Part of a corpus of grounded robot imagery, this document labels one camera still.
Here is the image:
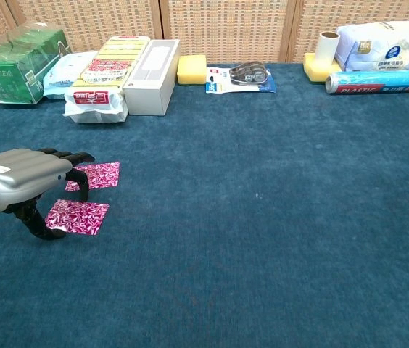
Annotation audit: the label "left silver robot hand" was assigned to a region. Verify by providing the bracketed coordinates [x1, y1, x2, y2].
[0, 147, 96, 241]

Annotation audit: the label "pink patterned square card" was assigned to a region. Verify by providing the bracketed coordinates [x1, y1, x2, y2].
[45, 199, 110, 236]

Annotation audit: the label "pink patterned cloth square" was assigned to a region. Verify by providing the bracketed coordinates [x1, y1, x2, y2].
[65, 161, 121, 192]

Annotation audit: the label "clear box green tea bags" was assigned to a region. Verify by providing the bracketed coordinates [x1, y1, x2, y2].
[0, 21, 73, 105]

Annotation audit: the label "light blue wet wipes pack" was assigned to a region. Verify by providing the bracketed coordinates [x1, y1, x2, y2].
[42, 50, 100, 99]

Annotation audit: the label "yellow scouring sponge multipack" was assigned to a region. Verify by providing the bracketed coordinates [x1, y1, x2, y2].
[62, 35, 152, 125]

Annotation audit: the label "white power strip box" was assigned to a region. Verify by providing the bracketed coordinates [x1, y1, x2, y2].
[122, 38, 181, 117]

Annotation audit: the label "yellow sponge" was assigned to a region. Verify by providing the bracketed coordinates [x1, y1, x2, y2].
[302, 52, 343, 85]
[176, 54, 208, 86]

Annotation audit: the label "teal carpet table mat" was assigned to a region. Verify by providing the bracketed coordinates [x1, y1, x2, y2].
[0, 62, 409, 348]

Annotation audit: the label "correction tape blister pack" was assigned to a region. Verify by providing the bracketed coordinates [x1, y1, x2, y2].
[205, 61, 278, 94]

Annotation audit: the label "woven wooden folding screen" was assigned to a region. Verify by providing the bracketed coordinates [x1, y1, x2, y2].
[0, 0, 409, 65]

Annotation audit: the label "white paper roll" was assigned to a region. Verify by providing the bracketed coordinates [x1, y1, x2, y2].
[315, 31, 342, 68]

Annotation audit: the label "blue plastic wrap roll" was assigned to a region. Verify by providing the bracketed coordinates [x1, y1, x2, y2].
[325, 68, 409, 95]

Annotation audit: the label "white blue tissue bag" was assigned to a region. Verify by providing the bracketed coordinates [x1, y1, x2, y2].
[334, 20, 409, 73]

